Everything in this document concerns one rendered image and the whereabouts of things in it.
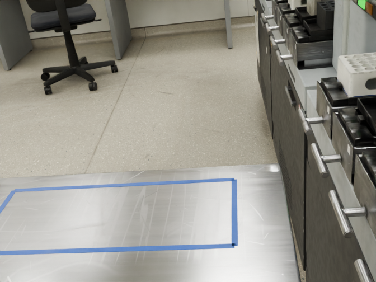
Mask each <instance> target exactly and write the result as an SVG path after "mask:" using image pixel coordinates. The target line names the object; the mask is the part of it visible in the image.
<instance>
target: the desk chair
mask: <svg viewBox="0 0 376 282"><path fill-rule="evenodd" d="M26 2H27V4H28V5H29V7H30V8H31V9H32V10H33V11H36V12H35V13H33V14H32V15H31V27H32V28H33V29H34V30H32V31H28V33H31V32H44V31H50V30H54V31H55V32H63V34H64V39H65V45H66V48H67V53H68V59H69V64H70V65H67V66H60V67H48V68H43V74H42V75H41V79H42V80H43V81H45V82H44V83H43V85H44V86H45V87H44V91H45V94H46V95H48V92H49V93H50V94H51V93H52V90H51V86H50V85H51V84H54V83H56V82H58V81H61V80H63V79H65V78H67V77H69V76H71V75H73V74H76V75H78V76H80V77H82V78H84V79H86V80H88V81H90V82H91V83H89V84H88V87H89V90H90V91H93V90H94V91H95V90H97V83H96V82H94V80H95V79H94V77H93V76H91V75H90V74H89V73H87V72H86V71H88V70H91V69H96V68H102V67H107V66H111V71H112V73H114V71H115V72H118V68H117V65H115V61H114V60H109V61H104V62H95V63H88V61H87V58H86V57H85V56H84V57H82V58H81V59H80V60H78V55H77V53H76V49H75V46H74V42H73V40H72V36H71V30H75V29H77V25H83V24H88V23H91V22H94V21H101V20H102V19H98V20H95V17H96V12H95V11H94V9H93V8H92V6H91V5H90V4H87V3H86V2H87V0H26ZM49 73H59V74H57V75H56V76H54V77H52V78H51V79H49V78H50V74H49Z"/></svg>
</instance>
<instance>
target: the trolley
mask: <svg viewBox="0 0 376 282"><path fill-rule="evenodd" d="M0 282H301V278H300V272H299V266H298V260H297V253H296V250H295V243H294V237H293V231H292V224H291V221H290V214H289V208H288V202H287V198H286V192H285V185H284V179H283V173H282V169H281V164H280V163H269V164H249V165H238V166H218V167H197V168H177V169H166V170H145V171H125V172H105V173H84V174H73V175H53V176H33V177H12V178H0Z"/></svg>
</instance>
